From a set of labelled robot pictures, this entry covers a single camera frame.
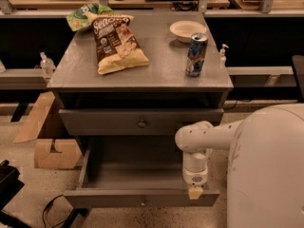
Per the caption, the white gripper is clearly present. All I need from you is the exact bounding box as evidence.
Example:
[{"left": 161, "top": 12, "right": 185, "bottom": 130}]
[{"left": 182, "top": 152, "right": 208, "bottom": 200}]

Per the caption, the grey drawer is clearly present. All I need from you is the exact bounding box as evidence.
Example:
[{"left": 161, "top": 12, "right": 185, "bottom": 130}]
[
  {"left": 65, "top": 136, "right": 219, "bottom": 208},
  {"left": 59, "top": 108, "right": 223, "bottom": 136}
]

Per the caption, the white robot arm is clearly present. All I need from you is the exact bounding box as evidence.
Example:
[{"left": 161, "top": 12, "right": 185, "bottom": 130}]
[{"left": 175, "top": 104, "right": 304, "bottom": 228}]

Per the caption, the grey top drawer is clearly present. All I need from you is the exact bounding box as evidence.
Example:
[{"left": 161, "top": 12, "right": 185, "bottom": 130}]
[{"left": 59, "top": 108, "right": 223, "bottom": 136}]

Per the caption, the grey drawer cabinet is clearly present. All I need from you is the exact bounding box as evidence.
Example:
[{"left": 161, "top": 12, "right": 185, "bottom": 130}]
[{"left": 47, "top": 10, "right": 235, "bottom": 138}]

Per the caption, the black stand leg left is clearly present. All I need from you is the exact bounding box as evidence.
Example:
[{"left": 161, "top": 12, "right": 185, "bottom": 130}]
[{"left": 61, "top": 208, "right": 88, "bottom": 228}]

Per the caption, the cardboard box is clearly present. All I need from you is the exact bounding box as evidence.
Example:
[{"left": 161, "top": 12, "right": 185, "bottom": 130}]
[{"left": 14, "top": 91, "right": 82, "bottom": 170}]

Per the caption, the white pump bottle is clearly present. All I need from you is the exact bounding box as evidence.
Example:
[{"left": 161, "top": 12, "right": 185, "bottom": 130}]
[{"left": 219, "top": 44, "right": 229, "bottom": 67}]

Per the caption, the blue drink can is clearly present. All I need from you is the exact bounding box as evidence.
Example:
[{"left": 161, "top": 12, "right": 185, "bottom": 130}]
[{"left": 186, "top": 32, "right": 208, "bottom": 77}]

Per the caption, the brown yellow chip bag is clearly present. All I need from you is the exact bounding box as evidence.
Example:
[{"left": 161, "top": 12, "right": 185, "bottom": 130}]
[{"left": 86, "top": 12, "right": 149, "bottom": 75}]

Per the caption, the white bowl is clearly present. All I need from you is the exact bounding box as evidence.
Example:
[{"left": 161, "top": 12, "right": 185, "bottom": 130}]
[{"left": 169, "top": 21, "right": 206, "bottom": 43}]

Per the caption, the black crate left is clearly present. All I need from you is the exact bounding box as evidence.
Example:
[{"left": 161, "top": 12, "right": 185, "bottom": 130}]
[{"left": 0, "top": 160, "right": 31, "bottom": 228}]

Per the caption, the clear sanitizer bottle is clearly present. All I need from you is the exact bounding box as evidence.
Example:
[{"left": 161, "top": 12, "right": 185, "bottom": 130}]
[{"left": 40, "top": 52, "right": 56, "bottom": 76}]

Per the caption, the green snack bag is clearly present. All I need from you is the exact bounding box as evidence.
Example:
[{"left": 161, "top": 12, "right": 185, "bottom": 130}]
[{"left": 66, "top": 3, "right": 114, "bottom": 31}]

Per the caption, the black cable on floor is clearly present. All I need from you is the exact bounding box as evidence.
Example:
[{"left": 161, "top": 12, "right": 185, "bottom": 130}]
[{"left": 42, "top": 194, "right": 69, "bottom": 228}]

